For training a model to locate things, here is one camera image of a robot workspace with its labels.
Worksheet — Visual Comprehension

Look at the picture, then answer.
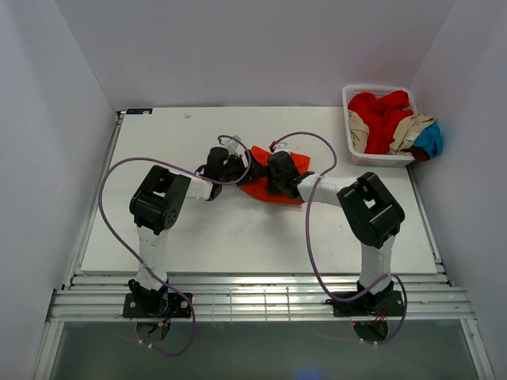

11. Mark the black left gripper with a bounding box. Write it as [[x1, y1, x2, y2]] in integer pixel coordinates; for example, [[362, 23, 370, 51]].
[[219, 150, 267, 187]]

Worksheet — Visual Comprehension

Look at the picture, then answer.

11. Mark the orange t-shirt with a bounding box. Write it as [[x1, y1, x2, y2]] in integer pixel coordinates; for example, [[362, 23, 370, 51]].
[[240, 146, 303, 206]]

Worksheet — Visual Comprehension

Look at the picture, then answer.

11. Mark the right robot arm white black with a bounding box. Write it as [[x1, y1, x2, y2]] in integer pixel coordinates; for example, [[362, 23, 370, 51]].
[[267, 151, 405, 316]]

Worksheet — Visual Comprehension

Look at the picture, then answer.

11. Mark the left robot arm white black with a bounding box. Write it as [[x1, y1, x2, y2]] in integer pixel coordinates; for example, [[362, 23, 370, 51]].
[[128, 147, 266, 317]]

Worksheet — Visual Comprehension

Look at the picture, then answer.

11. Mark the white plastic laundry basket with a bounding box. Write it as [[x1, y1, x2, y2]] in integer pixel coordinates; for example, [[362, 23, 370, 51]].
[[342, 85, 417, 168]]

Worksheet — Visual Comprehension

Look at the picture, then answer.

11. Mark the red t-shirt in basket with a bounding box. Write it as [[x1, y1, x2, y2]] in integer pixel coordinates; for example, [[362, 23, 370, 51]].
[[347, 89, 414, 155]]

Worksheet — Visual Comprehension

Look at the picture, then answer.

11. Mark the blue label sticker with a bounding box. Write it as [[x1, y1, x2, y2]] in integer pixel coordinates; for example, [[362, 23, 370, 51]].
[[125, 108, 153, 115]]

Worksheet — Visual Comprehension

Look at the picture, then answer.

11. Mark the beige t-shirt in basket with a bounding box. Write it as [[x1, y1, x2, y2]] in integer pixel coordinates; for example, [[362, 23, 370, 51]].
[[348, 111, 436, 156]]

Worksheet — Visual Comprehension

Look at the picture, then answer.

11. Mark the dark red t-shirt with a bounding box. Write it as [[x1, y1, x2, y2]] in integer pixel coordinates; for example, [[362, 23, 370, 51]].
[[407, 146, 430, 162]]

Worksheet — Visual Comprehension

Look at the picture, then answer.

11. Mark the blue t-shirt in basket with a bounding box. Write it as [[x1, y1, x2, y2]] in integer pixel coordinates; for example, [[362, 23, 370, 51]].
[[414, 123, 443, 159]]

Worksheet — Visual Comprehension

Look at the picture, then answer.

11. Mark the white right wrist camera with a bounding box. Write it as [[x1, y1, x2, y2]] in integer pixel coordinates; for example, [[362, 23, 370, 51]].
[[269, 142, 291, 154]]

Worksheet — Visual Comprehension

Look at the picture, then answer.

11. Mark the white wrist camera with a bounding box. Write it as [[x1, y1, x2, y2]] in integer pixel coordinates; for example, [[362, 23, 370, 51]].
[[269, 142, 291, 154], [223, 137, 242, 155]]

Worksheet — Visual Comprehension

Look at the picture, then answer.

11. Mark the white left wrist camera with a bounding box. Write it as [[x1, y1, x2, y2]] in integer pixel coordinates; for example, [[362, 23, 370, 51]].
[[223, 137, 242, 155]]

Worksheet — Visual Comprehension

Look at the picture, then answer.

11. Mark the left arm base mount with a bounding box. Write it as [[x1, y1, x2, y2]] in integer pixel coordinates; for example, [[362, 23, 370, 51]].
[[121, 292, 191, 319]]

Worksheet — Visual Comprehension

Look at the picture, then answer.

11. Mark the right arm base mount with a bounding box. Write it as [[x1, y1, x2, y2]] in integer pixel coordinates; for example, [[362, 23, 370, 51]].
[[325, 291, 405, 317]]

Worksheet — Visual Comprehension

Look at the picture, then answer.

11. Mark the aluminium frame rail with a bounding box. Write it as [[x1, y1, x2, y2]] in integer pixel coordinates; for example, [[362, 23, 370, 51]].
[[47, 272, 475, 322]]

